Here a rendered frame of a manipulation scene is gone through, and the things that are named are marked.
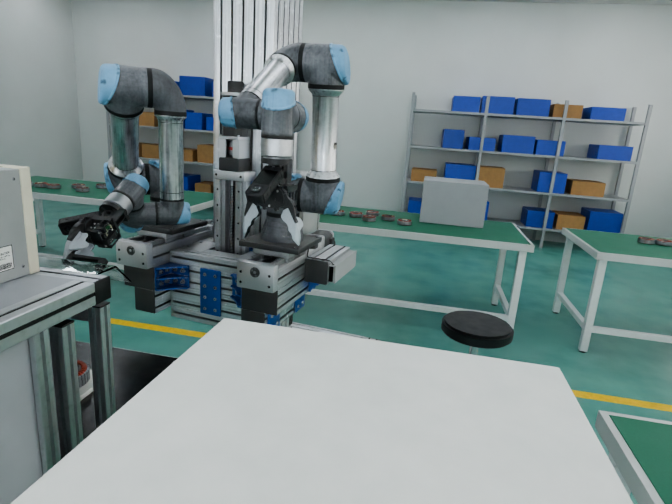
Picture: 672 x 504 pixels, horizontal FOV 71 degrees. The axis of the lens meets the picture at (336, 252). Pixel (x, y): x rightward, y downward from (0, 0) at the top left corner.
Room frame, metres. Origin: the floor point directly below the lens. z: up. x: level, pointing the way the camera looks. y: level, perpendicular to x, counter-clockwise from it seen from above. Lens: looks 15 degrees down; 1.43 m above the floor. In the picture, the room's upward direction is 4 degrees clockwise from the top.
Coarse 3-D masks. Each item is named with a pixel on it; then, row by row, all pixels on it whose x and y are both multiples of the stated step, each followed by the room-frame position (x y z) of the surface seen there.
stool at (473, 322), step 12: (456, 312) 2.26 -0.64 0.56; (468, 312) 2.27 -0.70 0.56; (480, 312) 2.28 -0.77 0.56; (444, 324) 2.12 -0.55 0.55; (456, 324) 2.10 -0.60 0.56; (468, 324) 2.11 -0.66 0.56; (480, 324) 2.12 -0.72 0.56; (492, 324) 2.13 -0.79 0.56; (504, 324) 2.14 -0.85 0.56; (456, 336) 2.02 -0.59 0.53; (468, 336) 1.99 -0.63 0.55; (480, 336) 1.98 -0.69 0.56; (492, 336) 1.98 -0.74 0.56; (504, 336) 2.01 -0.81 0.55; (492, 348) 1.98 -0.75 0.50
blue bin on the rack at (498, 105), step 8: (496, 96) 6.68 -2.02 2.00; (480, 104) 7.05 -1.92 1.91; (496, 104) 6.67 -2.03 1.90; (504, 104) 6.65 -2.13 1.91; (512, 104) 6.63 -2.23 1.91; (480, 112) 6.79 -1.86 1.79; (488, 112) 6.69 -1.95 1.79; (496, 112) 6.67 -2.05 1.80; (504, 112) 6.65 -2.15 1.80; (512, 112) 6.63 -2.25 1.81
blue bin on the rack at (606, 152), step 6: (594, 144) 6.62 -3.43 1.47; (588, 150) 6.80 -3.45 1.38; (594, 150) 6.56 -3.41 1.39; (600, 150) 6.42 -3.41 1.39; (606, 150) 6.40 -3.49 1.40; (612, 150) 6.39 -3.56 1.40; (618, 150) 6.38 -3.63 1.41; (624, 150) 6.37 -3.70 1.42; (630, 150) 6.35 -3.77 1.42; (588, 156) 6.75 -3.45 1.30; (594, 156) 6.52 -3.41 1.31; (600, 156) 6.41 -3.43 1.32; (606, 156) 6.40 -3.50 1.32; (612, 156) 6.39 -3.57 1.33; (618, 156) 6.38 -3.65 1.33; (624, 156) 6.36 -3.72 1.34; (630, 156) 6.35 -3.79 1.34
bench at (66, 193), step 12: (36, 180) 4.54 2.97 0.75; (48, 180) 4.60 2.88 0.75; (60, 180) 4.66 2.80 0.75; (72, 180) 4.71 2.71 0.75; (36, 192) 3.88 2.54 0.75; (48, 192) 3.91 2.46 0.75; (60, 192) 3.95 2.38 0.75; (72, 192) 3.99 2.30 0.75; (84, 192) 4.03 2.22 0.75; (96, 192) 4.08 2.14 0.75; (108, 192) 4.12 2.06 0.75; (192, 192) 4.47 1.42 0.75; (204, 192) 4.52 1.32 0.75; (36, 204) 4.80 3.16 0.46; (96, 204) 3.75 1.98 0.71; (192, 204) 3.81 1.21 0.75; (204, 204) 3.92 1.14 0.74; (36, 216) 4.80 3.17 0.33; (108, 264) 3.78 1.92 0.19; (120, 264) 3.77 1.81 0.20
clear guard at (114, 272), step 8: (40, 256) 1.13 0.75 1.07; (40, 264) 1.07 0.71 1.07; (48, 264) 1.07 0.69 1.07; (56, 264) 1.07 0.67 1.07; (64, 264) 1.08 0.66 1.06; (72, 264) 1.08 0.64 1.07; (80, 264) 1.09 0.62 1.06; (88, 264) 1.09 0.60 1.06; (96, 264) 1.10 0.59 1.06; (104, 264) 1.10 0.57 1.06; (88, 272) 1.03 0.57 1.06; (96, 272) 1.04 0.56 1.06; (104, 272) 1.13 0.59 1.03; (112, 272) 1.12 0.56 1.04; (120, 272) 1.11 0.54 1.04; (120, 280) 1.15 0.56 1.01; (128, 280) 1.14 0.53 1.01
